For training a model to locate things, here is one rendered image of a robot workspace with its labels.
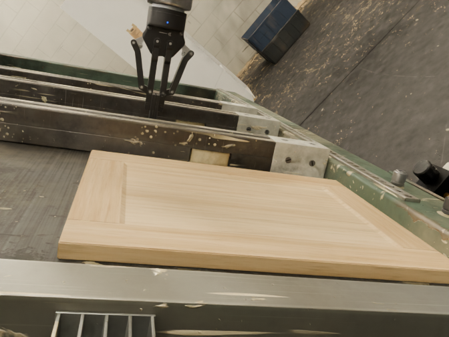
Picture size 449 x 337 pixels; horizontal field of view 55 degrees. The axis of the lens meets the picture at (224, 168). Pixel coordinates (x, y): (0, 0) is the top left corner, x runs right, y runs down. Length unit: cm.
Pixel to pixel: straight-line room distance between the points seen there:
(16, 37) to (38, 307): 596
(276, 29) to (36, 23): 302
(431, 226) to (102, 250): 45
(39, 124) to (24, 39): 538
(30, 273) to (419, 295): 34
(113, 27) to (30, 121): 372
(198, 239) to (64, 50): 568
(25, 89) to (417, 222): 93
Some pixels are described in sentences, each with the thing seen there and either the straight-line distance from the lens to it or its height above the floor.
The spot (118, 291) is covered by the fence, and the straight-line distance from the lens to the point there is 34.
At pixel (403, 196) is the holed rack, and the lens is 76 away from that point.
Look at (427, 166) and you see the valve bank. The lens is 94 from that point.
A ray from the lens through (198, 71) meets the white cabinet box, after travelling 456.
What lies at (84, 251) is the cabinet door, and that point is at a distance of 46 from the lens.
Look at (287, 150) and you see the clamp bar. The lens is 91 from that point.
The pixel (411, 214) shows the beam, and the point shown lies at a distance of 72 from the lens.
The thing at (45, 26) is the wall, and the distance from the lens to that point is 613.
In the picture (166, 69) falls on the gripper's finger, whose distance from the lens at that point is 89.
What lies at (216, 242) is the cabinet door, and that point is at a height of 117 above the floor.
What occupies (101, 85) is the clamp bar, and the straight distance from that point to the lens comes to 140.
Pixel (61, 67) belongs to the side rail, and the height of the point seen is 154.
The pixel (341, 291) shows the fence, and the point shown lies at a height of 110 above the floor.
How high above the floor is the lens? 137
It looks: 20 degrees down
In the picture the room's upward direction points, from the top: 52 degrees counter-clockwise
